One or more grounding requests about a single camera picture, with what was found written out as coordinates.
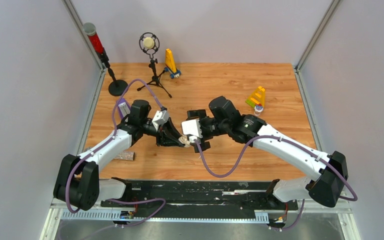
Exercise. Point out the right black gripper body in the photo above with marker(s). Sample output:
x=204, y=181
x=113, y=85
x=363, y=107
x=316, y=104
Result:
x=209, y=128

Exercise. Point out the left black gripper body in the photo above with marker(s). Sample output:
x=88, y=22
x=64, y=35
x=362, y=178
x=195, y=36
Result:
x=161, y=131

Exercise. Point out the white earbud charging case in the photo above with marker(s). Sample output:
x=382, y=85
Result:
x=184, y=140

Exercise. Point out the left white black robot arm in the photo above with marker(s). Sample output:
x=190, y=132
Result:
x=78, y=182

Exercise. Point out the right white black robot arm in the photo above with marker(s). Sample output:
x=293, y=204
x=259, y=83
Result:
x=325, y=174

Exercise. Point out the glittery silver tube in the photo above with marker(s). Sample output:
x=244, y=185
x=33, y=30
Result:
x=126, y=156

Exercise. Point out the purple box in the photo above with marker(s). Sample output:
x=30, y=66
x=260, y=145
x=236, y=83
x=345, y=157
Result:
x=123, y=107

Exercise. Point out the yellow green toy block stack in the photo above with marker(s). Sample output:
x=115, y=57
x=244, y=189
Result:
x=257, y=100

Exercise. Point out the red microphone on stand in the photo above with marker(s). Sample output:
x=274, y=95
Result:
x=117, y=86

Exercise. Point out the yellow blue toy block tower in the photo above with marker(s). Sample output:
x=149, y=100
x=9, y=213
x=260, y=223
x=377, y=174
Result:
x=170, y=65

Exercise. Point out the cream microphone on tripod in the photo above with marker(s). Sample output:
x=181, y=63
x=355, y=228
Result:
x=149, y=44

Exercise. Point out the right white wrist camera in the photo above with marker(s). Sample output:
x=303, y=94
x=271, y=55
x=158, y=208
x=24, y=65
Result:
x=192, y=130

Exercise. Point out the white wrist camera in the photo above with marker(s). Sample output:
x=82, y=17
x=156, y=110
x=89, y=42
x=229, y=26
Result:
x=160, y=118
x=192, y=130

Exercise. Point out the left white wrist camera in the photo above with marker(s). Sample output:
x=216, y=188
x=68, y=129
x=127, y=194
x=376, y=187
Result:
x=160, y=118

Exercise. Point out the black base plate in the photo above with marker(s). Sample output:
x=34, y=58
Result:
x=186, y=199

